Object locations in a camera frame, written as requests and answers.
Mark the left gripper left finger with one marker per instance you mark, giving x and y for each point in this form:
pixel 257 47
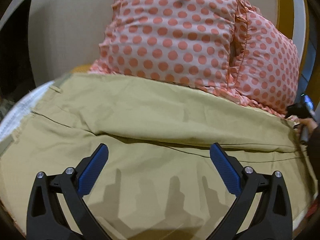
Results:
pixel 45 217

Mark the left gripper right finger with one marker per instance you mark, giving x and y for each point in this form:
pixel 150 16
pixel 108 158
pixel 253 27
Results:
pixel 273 216

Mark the khaki beige pants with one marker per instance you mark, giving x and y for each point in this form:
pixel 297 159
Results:
pixel 159 182

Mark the person's right hand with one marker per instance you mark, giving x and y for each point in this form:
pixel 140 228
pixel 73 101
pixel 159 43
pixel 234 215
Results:
pixel 308 123

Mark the right pink polka-dot pillow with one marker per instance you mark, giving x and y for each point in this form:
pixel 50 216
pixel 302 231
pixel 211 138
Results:
pixel 265 68

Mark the pink polka-dot pillow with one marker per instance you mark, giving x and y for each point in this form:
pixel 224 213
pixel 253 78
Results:
pixel 265 68
pixel 186 42

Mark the cream patterned bed sheet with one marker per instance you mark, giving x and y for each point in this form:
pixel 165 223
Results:
pixel 23 107

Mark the left pink polka-dot pillow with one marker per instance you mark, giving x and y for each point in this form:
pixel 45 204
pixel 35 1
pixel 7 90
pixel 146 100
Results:
pixel 186 42

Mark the wooden door frame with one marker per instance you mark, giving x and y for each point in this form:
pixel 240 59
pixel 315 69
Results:
pixel 293 22

